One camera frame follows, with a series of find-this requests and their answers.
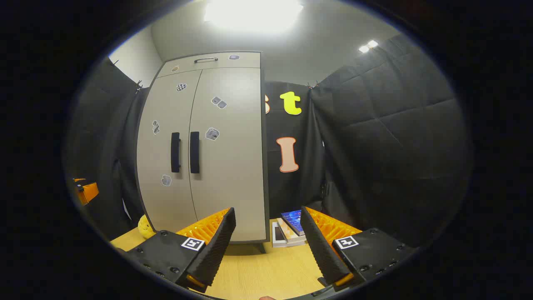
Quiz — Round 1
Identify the white book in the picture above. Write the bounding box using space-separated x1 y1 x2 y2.
272 222 309 248

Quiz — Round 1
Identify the beige book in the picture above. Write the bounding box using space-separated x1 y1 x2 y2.
277 218 308 243

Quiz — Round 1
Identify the grey cabinet drawer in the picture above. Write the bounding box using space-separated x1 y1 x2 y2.
157 52 262 78

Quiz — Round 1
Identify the yellow plush toy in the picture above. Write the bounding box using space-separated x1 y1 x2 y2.
138 215 157 239

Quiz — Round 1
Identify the grey double-door shoe cabinet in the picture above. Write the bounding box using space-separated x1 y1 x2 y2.
135 51 270 254

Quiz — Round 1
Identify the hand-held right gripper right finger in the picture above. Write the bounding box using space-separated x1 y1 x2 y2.
301 206 418 288

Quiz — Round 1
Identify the large ceiling light panel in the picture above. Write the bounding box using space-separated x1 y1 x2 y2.
204 0 304 34

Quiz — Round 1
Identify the grey cabinet door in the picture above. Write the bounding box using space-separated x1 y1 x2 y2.
137 70 202 232
189 67 267 243

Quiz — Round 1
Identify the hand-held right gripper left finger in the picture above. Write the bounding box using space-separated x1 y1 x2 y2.
125 207 237 293

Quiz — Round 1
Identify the black backdrop cloth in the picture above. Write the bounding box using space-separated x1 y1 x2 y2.
62 33 473 250

